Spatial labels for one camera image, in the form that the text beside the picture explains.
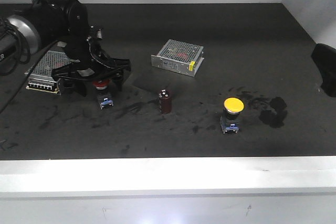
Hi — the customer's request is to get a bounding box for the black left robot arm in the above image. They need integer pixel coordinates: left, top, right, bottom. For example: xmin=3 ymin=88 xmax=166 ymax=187
xmin=1 ymin=0 xmax=131 ymax=95

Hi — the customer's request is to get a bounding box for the left metal mesh power supply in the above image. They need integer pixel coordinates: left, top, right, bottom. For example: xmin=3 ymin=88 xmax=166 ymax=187
xmin=26 ymin=50 xmax=70 ymax=95

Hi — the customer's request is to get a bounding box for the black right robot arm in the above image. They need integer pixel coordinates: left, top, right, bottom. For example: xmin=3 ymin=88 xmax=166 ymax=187
xmin=311 ymin=44 xmax=335 ymax=98

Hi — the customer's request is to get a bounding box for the red mushroom push button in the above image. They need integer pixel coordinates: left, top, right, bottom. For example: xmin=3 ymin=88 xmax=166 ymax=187
xmin=92 ymin=80 xmax=113 ymax=110

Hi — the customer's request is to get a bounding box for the centre dark red capacitor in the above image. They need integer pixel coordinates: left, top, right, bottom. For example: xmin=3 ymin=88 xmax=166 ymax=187
xmin=158 ymin=89 xmax=172 ymax=114

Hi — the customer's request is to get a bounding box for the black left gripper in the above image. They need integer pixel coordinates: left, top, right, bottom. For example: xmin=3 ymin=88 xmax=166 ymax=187
xmin=51 ymin=26 xmax=131 ymax=97

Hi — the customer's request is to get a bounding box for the yellow mushroom push button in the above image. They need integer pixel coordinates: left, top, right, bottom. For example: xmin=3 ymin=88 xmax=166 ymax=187
xmin=220 ymin=97 xmax=244 ymax=134

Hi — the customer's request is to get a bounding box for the right metal mesh power supply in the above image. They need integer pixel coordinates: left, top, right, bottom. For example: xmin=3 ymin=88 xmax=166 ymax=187
xmin=151 ymin=39 xmax=204 ymax=77

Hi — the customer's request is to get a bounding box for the metal mesh power supply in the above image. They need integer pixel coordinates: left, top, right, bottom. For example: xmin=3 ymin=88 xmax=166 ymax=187
xmin=151 ymin=39 xmax=204 ymax=77
xmin=26 ymin=50 xmax=70 ymax=95

